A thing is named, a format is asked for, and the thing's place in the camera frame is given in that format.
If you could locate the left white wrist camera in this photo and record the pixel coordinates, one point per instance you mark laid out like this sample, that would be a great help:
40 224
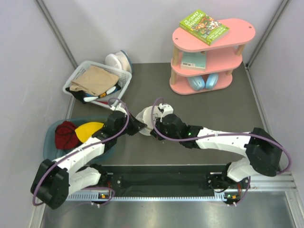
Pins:
120 107

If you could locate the pink three-tier shelf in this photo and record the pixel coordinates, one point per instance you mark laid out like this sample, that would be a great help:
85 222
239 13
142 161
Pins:
223 56

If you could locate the beige folded cloth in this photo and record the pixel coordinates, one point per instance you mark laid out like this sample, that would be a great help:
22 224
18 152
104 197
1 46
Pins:
94 81

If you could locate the green paperback book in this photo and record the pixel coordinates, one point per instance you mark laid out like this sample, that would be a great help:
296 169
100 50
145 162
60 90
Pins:
204 27

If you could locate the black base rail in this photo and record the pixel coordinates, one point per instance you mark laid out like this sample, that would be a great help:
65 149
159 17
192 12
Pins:
166 180

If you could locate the black white garment in basket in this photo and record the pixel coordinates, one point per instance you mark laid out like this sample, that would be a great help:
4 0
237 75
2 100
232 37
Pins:
84 97

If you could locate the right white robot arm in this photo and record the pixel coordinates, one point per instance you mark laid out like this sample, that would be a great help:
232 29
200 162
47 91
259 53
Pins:
260 152

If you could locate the yellow cloth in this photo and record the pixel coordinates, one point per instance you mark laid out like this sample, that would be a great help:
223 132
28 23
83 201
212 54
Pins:
85 131

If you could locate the white plastic basket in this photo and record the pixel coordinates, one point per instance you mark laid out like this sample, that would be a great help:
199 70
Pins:
124 81

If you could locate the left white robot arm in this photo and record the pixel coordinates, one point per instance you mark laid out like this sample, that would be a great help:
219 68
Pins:
56 180

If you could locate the light blue headphones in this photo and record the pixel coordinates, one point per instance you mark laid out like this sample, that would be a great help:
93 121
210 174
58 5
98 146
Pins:
198 82

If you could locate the teal plastic tub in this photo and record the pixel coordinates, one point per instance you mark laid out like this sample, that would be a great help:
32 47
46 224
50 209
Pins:
50 151

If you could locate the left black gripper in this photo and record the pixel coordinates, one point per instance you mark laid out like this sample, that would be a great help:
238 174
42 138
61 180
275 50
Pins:
137 125

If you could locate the teal book on shelf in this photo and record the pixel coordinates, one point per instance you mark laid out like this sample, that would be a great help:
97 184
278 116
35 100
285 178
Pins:
193 60

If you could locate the dark red knit cloth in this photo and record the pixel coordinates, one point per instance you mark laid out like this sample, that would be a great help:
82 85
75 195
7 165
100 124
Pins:
65 136

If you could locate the white mesh laundry bag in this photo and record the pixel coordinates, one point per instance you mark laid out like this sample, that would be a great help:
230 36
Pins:
148 117

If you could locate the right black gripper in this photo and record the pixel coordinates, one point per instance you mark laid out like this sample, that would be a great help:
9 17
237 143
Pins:
159 124

